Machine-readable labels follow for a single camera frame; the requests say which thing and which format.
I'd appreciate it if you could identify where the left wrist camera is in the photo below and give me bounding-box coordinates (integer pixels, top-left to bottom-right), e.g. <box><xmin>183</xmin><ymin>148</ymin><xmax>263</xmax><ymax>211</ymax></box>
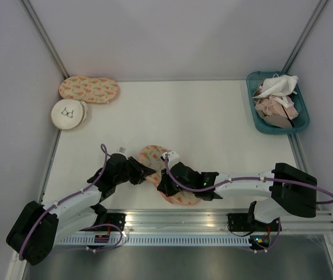
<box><xmin>118</xmin><ymin>147</ymin><xmax>126</xmax><ymax>154</ymax></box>

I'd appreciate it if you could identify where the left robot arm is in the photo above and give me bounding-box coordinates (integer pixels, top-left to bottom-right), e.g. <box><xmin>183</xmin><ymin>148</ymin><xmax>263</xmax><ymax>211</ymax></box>
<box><xmin>6</xmin><ymin>153</ymin><xmax>156</xmax><ymax>265</ymax></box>

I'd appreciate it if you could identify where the round cream laundry bag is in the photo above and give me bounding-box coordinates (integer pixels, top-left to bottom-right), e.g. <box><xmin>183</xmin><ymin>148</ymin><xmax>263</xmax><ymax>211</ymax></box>
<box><xmin>51</xmin><ymin>99</ymin><xmax>88</xmax><ymax>130</ymax></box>

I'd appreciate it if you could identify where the left aluminium frame post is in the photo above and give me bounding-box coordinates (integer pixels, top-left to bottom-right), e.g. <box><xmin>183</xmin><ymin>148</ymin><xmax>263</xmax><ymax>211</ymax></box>
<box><xmin>19</xmin><ymin>0</ymin><xmax>69</xmax><ymax>79</ymax></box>

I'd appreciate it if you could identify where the floral mesh laundry bag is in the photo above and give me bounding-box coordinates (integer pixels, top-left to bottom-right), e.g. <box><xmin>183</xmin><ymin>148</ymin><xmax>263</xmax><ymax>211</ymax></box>
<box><xmin>137</xmin><ymin>145</ymin><xmax>201</xmax><ymax>206</ymax></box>

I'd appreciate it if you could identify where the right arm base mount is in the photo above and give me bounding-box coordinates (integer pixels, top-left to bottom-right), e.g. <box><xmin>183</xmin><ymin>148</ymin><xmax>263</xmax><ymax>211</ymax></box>
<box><xmin>227</xmin><ymin>213</ymin><xmax>263</xmax><ymax>235</ymax></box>

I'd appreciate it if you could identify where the pink bra in basket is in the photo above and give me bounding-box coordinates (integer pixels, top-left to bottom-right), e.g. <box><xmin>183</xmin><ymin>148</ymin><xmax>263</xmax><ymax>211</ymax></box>
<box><xmin>254</xmin><ymin>96</ymin><xmax>299</xmax><ymax>120</ymax></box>

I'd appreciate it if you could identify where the aluminium front rail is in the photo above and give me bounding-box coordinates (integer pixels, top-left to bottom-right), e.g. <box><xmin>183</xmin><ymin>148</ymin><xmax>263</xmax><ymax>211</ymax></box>
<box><xmin>20</xmin><ymin>208</ymin><xmax>333</xmax><ymax>234</ymax></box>

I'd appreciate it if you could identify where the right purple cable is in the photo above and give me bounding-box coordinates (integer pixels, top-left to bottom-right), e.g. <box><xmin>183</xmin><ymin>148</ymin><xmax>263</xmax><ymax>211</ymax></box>
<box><xmin>164</xmin><ymin>153</ymin><xmax>333</xmax><ymax>254</ymax></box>

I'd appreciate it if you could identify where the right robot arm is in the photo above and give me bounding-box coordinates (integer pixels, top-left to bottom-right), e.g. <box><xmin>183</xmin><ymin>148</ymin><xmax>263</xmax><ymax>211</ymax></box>
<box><xmin>157</xmin><ymin>163</ymin><xmax>317</xmax><ymax>230</ymax></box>

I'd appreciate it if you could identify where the white slotted cable duct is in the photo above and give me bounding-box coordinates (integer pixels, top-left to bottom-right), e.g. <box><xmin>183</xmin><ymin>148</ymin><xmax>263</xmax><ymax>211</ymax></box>
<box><xmin>58</xmin><ymin>233</ymin><xmax>251</xmax><ymax>247</ymax></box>

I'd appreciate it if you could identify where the aluminium frame post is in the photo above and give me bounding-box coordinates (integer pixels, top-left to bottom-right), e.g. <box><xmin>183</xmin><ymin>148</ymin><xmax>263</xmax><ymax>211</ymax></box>
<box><xmin>282</xmin><ymin>0</ymin><xmax>330</xmax><ymax>72</ymax></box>
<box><xmin>19</xmin><ymin>0</ymin><xmax>69</xmax><ymax>79</ymax></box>

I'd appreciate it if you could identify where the right aluminium frame post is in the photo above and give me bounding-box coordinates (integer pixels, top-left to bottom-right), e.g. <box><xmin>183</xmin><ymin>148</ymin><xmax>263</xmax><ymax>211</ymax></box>
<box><xmin>282</xmin><ymin>0</ymin><xmax>330</xmax><ymax>72</ymax></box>

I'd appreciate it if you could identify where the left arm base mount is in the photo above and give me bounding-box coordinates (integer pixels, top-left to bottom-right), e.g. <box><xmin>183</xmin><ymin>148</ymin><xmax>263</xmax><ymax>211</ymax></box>
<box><xmin>83</xmin><ymin>213</ymin><xmax>126</xmax><ymax>232</ymax></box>

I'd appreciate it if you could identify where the white bra in basket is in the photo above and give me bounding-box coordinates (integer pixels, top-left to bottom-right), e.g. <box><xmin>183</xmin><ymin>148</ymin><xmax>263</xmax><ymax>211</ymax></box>
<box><xmin>253</xmin><ymin>75</ymin><xmax>299</xmax><ymax>99</ymax></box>

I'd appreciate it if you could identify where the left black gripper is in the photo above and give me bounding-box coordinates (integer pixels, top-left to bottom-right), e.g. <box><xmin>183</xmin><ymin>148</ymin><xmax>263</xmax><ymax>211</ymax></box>
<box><xmin>114</xmin><ymin>156</ymin><xmax>155</xmax><ymax>185</ymax></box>

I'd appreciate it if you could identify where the taupe bra in basket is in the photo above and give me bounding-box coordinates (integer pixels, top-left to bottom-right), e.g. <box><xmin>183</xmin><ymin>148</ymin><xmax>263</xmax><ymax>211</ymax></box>
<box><xmin>262</xmin><ymin>115</ymin><xmax>293</xmax><ymax>130</ymax></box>

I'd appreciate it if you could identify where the teal plastic basket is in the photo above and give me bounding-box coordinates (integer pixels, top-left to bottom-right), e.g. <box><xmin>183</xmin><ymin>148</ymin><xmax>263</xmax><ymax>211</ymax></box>
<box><xmin>246</xmin><ymin>71</ymin><xmax>310</xmax><ymax>135</ymax></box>

